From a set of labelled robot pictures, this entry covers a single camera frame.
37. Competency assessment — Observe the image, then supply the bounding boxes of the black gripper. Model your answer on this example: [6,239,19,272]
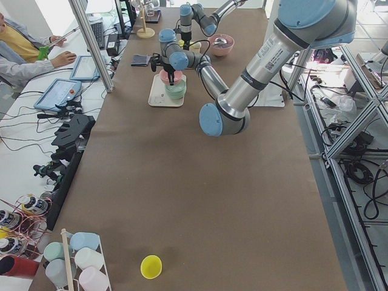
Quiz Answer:
[160,56,175,85]
[181,32,192,51]

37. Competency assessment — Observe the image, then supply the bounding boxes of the small pink bowl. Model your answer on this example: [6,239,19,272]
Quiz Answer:
[159,70,183,85]

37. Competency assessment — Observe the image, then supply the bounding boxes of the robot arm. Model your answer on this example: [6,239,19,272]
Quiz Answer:
[175,1,246,50]
[159,1,357,136]

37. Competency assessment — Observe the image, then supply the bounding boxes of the top green bowl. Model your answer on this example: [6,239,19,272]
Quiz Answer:
[165,75,186,92]

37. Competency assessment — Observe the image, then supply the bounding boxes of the green bowl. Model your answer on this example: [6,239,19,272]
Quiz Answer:
[165,75,186,92]
[166,91,186,100]

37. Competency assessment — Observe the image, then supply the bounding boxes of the middle green bowl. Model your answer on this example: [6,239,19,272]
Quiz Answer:
[166,91,186,100]

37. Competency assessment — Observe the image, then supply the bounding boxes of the large pink bowl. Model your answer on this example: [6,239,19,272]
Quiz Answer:
[207,33,235,56]

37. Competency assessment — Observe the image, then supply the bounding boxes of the cream rabbit tray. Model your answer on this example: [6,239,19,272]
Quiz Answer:
[148,74,184,107]

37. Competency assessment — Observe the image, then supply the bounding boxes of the metal ice scoop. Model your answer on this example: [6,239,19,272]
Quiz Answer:
[212,37,227,46]

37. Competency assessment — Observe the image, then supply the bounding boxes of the grey folded cloth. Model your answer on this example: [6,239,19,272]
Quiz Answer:
[131,54,150,67]

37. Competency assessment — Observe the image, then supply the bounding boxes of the wooden stand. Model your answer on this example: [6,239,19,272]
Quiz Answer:
[131,0,155,39]

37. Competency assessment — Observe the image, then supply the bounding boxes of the black power adapter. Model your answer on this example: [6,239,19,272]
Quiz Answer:
[105,33,120,56]

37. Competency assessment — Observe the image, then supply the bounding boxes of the black keyboard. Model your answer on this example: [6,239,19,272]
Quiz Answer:
[90,21,105,50]

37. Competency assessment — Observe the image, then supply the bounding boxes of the blue tablet far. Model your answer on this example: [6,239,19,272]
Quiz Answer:
[70,55,100,82]

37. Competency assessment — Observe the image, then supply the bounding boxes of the blue tablet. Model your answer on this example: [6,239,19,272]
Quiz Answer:
[33,78,82,112]
[70,55,100,82]

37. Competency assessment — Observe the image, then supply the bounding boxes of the blue tablet near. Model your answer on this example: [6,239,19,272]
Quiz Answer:
[33,78,82,112]

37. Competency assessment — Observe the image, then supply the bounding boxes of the black tool rack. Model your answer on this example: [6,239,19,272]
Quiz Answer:
[33,114,96,231]

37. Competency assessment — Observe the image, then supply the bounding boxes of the seated person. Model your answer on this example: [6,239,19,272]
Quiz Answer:
[1,15,77,90]

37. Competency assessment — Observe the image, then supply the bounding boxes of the spray can with label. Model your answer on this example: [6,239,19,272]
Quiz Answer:
[21,196,50,215]

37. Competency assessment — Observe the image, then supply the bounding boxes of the light blue cup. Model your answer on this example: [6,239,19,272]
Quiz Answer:
[70,232,100,251]

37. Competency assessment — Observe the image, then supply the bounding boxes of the yellow plastic cup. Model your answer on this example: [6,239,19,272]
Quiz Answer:
[140,255,162,279]

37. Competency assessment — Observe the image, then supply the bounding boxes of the white cup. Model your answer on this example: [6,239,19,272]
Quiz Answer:
[75,247,104,270]

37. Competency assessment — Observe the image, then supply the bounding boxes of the mint green cup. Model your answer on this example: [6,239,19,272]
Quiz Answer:
[43,242,65,262]

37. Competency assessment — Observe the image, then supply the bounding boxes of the labelled can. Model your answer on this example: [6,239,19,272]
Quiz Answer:
[0,210,22,230]
[1,237,28,256]

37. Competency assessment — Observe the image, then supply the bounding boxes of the pale pink cup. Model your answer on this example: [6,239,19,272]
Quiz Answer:
[79,266,109,291]

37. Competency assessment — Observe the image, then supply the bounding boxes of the wooden cup rack pole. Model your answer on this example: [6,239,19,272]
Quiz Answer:
[61,229,74,291]

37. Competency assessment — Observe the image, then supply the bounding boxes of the grey cup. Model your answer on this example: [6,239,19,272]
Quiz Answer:
[45,258,68,288]

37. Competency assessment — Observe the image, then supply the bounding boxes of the red cup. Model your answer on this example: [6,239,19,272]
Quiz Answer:
[1,255,39,279]

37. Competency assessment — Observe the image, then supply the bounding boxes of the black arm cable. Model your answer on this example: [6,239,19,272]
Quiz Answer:
[187,38,213,64]

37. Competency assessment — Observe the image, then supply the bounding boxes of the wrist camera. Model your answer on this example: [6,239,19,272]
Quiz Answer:
[150,53,162,72]

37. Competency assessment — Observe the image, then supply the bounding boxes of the aluminium frame post left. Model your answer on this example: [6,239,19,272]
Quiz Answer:
[68,0,114,93]

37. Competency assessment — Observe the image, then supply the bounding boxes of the aluminium frame rails right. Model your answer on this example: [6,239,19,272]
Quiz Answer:
[295,39,387,290]

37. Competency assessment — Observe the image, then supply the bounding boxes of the black cables on floor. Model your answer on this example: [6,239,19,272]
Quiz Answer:
[321,121,388,221]

